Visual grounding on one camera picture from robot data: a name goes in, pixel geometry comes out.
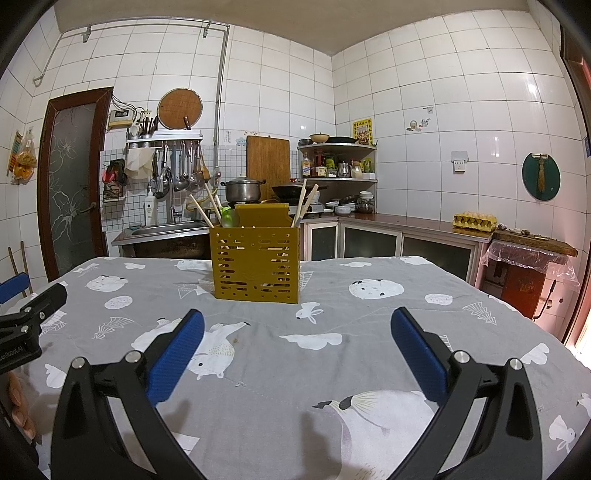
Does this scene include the green round board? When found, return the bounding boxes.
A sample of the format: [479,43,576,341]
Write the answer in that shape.
[522,152,561,201]

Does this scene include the wooden chopstick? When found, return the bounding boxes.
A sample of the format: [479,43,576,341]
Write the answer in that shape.
[205,189,225,224]
[188,194,218,228]
[295,180,308,228]

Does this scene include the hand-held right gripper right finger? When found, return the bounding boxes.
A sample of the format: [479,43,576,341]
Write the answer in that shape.
[390,306,544,480]

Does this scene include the thick wooden chopping block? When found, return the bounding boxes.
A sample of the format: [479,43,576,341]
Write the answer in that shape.
[492,228,579,258]

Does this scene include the stack of white bowls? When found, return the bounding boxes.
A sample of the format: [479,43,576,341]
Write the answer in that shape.
[323,194,361,215]

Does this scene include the row of hanging ladles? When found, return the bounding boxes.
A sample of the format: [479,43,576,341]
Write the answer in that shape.
[150,141,211,195]

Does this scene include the white soap bottle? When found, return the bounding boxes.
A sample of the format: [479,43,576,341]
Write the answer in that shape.
[143,185,158,226]

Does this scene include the steel sink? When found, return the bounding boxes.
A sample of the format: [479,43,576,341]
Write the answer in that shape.
[111,220,213,245]

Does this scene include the grey printed tablecloth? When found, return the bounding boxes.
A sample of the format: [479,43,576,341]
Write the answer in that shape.
[0,256,591,480]

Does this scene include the white cloth bag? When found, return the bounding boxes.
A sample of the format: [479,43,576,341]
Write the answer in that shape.
[124,148,155,180]

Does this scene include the brown wooden door frame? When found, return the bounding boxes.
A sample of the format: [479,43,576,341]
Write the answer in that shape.
[558,23,591,352]

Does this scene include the metal wall pipe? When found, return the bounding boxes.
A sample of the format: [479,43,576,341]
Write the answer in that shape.
[32,19,230,171]

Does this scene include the gas stove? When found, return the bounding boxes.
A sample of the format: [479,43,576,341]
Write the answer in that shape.
[226,198,324,217]

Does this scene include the steel pot with lid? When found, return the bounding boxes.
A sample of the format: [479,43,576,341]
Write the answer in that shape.
[221,174,267,203]

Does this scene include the beige wall device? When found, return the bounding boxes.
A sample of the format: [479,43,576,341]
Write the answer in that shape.
[107,108,137,129]

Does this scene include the metal faucet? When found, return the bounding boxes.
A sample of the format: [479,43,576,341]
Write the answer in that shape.
[159,167,181,224]

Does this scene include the kitchen counter cabinet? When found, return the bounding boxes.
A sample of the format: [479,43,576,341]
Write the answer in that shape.
[295,212,492,287]

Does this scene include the rectangular wooden cutting board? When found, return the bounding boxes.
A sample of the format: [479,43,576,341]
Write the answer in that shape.
[246,135,291,188]

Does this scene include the hanging plastic bag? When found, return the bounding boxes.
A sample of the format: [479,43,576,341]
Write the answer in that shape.
[7,129,38,185]

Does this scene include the black wok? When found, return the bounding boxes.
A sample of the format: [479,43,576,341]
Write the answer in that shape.
[270,182,328,199]

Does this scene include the red cabinet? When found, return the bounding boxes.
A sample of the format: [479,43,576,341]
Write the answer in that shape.
[501,263,548,319]

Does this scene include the red black hanging item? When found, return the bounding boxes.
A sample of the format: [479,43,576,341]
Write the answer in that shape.
[102,159,127,203]

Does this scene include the yellow perforated utensil holder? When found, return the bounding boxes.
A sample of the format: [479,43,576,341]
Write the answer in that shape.
[209,203,301,305]

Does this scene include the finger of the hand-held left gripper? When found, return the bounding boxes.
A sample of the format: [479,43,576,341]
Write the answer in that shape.
[0,272,29,304]
[0,282,68,329]

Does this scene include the round wooden board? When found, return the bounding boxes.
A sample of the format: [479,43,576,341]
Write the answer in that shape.
[157,88,203,130]

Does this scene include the row of condiment bottles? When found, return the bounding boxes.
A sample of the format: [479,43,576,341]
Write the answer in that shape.
[300,152,375,178]

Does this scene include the wall hook stickers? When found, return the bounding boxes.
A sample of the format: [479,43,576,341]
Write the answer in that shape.
[406,106,435,134]

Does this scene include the brown frosted glass door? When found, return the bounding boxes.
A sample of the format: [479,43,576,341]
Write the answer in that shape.
[37,87,115,282]

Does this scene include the clear plastic sheet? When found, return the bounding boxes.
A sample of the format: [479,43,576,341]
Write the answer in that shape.
[480,240,580,289]

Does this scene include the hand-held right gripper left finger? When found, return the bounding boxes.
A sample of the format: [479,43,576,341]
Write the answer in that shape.
[50,308,207,480]

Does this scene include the yellow wall poster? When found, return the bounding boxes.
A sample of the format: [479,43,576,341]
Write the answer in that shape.
[352,117,374,145]

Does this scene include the person's left hand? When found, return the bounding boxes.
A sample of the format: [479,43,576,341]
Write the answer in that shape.
[8,373,38,440]

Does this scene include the metal wall rack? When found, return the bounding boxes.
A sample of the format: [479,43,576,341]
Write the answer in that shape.
[126,130,204,149]

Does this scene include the yellow egg carton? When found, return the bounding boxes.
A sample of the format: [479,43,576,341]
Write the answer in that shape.
[452,210,498,232]

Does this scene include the metal corner shelf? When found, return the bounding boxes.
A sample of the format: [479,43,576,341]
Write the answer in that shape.
[297,142,379,183]

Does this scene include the wooden sticks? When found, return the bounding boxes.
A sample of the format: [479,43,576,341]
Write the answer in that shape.
[7,247,33,296]

